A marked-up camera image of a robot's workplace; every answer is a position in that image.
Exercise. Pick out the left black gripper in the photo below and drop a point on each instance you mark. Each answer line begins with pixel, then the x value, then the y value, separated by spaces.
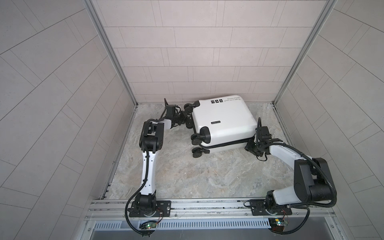
pixel 183 117

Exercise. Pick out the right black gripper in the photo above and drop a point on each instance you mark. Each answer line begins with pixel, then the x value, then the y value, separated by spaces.
pixel 248 147

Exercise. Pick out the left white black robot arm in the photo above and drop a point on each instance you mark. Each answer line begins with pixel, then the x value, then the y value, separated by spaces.
pixel 143 201

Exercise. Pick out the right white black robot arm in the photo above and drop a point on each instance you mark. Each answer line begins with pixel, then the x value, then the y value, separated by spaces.
pixel 312 186

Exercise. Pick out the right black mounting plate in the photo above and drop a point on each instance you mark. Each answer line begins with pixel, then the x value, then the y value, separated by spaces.
pixel 261 208

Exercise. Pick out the black mounting plate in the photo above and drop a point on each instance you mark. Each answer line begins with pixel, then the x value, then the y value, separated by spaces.
pixel 261 208
pixel 157 209

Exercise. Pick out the right green circuit board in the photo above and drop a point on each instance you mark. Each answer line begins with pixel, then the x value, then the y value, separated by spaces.
pixel 278 224

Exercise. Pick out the green circuit board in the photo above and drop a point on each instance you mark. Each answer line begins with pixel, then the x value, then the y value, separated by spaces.
pixel 278 224
pixel 148 225

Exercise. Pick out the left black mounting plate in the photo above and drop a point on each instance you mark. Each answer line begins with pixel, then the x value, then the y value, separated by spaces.
pixel 157 209

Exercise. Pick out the left green circuit board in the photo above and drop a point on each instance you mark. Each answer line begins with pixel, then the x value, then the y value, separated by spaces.
pixel 148 225

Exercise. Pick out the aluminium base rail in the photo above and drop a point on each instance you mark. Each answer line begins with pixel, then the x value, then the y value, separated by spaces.
pixel 185 214

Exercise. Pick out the left aluminium corner post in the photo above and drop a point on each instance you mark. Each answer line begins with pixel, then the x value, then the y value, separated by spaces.
pixel 89 6

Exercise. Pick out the aluminium corner post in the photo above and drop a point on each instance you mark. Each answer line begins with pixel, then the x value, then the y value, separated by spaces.
pixel 324 14
pixel 89 6

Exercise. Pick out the right aluminium corner post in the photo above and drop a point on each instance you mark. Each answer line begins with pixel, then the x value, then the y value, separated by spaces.
pixel 324 14

